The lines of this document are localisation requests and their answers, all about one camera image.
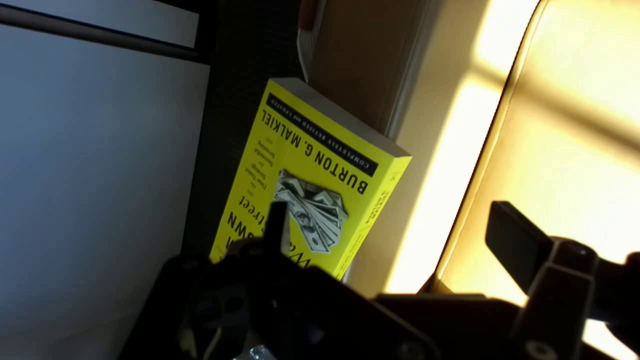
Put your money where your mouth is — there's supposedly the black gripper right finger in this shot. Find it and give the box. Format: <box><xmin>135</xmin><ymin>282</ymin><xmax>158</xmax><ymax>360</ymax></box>
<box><xmin>483</xmin><ymin>201</ymin><xmax>556</xmax><ymax>298</ymax></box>

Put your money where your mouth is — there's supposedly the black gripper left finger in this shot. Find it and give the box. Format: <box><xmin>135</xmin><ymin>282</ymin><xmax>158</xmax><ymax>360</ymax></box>
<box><xmin>262</xmin><ymin>201</ymin><xmax>294</xmax><ymax>256</ymax></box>

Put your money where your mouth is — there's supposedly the yellow book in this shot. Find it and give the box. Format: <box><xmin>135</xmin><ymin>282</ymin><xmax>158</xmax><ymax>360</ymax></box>
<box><xmin>208</xmin><ymin>77</ymin><xmax>414</xmax><ymax>282</ymax></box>

